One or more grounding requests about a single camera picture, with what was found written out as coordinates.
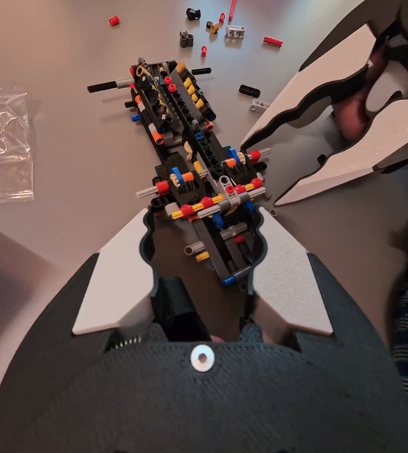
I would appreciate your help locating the small black lego connector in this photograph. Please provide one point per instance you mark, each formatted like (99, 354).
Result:
(193, 13)

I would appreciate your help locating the red lego axle pin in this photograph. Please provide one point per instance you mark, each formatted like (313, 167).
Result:
(273, 41)

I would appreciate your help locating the light grey thin lego liftarm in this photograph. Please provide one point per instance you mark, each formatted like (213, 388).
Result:
(235, 31)

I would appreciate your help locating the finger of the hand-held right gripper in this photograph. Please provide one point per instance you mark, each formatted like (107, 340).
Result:
(384, 141)
(317, 70)

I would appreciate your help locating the black thin three-hole liftarm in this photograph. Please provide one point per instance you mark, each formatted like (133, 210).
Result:
(250, 89)

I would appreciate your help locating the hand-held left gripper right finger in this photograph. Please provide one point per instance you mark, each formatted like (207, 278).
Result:
(285, 283)

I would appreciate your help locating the dark grey lego pin connector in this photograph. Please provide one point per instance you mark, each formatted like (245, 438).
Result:
(259, 105)
(186, 39)

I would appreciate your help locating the large lego vehicle model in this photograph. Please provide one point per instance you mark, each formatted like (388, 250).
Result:
(207, 152)

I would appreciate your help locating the clear plastic bag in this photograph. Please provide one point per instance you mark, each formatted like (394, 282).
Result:
(2, 141)

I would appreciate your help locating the mustard yellow lego bush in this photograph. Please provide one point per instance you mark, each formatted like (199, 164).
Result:
(215, 27)

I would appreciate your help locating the long red lego axle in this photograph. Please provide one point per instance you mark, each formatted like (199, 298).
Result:
(232, 10)

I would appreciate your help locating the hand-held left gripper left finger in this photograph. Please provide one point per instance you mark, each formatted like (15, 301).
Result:
(119, 283)

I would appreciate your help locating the person's right hand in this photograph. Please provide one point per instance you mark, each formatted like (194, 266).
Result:
(352, 116)

